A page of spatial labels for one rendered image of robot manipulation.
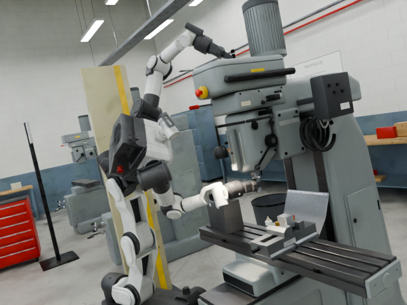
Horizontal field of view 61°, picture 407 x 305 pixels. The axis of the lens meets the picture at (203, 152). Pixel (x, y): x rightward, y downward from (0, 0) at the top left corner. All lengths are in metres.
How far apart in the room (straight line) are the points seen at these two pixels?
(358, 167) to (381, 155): 4.16
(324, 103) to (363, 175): 0.67
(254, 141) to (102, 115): 1.87
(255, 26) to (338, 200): 1.06
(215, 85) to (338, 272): 0.96
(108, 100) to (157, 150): 1.70
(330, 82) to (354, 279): 0.88
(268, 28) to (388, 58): 4.31
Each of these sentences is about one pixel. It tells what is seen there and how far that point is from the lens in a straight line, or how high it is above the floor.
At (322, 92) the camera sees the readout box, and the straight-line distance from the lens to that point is 1.75.
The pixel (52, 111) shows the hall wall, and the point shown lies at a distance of 10.65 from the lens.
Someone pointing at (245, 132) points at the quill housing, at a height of 1.53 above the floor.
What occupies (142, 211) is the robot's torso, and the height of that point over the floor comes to 1.17.
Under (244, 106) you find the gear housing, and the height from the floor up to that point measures 1.65.
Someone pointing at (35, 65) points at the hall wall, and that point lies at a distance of 10.84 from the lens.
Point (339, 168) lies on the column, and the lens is 2.09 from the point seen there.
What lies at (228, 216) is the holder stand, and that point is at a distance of 2.09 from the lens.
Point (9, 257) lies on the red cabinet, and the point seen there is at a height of 0.20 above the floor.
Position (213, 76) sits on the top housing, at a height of 1.82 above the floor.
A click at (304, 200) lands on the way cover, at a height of 1.04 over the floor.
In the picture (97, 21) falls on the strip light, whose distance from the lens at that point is 8.63.
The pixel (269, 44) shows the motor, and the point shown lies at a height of 1.95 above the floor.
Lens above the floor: 1.61
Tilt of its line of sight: 5 degrees down
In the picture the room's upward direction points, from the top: 11 degrees counter-clockwise
